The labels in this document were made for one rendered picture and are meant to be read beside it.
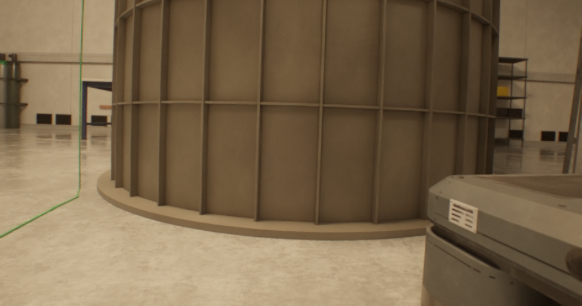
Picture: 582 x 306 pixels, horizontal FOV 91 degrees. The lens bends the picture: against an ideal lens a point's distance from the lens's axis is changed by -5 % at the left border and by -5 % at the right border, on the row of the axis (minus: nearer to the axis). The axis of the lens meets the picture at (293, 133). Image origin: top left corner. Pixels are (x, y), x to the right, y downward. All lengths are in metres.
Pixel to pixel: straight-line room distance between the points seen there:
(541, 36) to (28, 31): 11.87
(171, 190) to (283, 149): 0.45
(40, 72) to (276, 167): 8.12
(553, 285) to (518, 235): 0.06
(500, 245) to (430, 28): 0.84
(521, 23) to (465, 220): 8.55
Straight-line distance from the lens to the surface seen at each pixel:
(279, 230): 0.93
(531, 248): 0.43
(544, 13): 9.41
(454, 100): 1.26
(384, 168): 1.05
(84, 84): 5.06
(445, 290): 0.57
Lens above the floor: 0.34
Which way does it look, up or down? 2 degrees down
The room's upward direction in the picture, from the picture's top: 2 degrees clockwise
